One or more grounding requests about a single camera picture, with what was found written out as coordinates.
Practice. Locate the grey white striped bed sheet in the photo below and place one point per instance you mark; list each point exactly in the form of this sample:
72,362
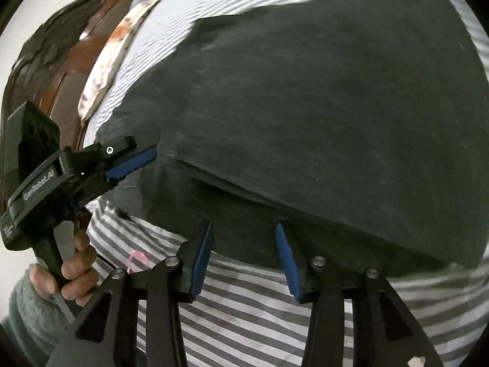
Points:
245,315

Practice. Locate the left hand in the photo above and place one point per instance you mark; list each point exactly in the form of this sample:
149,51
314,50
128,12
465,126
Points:
78,270

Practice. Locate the floral white orange pillow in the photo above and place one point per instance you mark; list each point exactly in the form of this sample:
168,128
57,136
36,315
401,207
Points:
110,59

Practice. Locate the dark wooden headboard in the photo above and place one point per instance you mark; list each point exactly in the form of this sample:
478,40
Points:
55,62

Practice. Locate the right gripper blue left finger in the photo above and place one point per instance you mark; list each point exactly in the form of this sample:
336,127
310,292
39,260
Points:
105,331

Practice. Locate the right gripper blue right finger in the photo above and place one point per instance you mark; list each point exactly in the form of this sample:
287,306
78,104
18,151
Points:
385,332

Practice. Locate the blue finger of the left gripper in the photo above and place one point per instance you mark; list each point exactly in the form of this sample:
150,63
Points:
121,156

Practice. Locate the green fleece sleeve forearm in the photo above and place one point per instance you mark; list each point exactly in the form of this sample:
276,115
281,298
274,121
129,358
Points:
34,323

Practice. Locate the dark grey denim pants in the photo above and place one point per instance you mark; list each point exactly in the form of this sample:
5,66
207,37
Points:
363,123

